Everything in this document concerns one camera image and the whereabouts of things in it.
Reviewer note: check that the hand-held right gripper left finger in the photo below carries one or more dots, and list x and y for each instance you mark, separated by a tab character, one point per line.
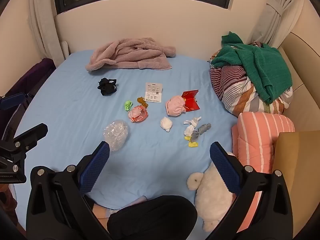
96	166

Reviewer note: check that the black cloth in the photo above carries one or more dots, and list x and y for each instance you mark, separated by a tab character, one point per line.
107	87

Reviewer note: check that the white instruction leaflet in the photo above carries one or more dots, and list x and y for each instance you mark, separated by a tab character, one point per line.
153	92

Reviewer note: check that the white knotted cloth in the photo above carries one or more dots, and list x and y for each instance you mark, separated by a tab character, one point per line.
190	123

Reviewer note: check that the pink striped quilt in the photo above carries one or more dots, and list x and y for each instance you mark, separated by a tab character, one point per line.
260	135

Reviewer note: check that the clear plastic bag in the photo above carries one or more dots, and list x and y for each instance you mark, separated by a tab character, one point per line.
116	135

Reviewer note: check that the pink cloth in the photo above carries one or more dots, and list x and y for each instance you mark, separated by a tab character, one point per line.
175	106

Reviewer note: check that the white plush toy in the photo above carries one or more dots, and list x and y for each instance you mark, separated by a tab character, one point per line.
212	197

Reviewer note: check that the green knitted sweater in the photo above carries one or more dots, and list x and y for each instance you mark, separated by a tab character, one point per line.
265	65

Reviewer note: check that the grey knotted cloth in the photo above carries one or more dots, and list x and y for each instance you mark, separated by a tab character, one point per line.
201	130

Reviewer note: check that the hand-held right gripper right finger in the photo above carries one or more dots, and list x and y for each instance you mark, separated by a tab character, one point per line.
225	167

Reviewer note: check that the beige padded headboard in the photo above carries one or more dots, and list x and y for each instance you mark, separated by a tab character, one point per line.
305	80

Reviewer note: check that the cream curtain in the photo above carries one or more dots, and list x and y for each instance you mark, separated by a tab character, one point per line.
41	17
280	20

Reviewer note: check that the red envelope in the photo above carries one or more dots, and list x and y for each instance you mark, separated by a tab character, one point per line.
191	101

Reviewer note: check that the blue bed sheet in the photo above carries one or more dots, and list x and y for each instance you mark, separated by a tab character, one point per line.
75	110

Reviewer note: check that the striped duvet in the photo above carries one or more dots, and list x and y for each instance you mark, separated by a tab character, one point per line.
232	90

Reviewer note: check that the green crumpled wrapper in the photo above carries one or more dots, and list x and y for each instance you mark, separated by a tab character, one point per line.
128	105

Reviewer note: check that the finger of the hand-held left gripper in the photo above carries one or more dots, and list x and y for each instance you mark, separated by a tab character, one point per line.
12	100
30	135

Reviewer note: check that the pink fluffy towel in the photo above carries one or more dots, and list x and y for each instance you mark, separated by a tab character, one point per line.
130	55

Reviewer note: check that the yellow small scrap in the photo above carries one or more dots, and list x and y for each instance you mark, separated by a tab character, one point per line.
192	143

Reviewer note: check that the pink printed crumpled bag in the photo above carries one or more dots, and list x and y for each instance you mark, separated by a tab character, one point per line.
138	114

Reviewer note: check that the white flat panel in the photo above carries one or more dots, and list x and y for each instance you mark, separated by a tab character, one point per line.
64	50

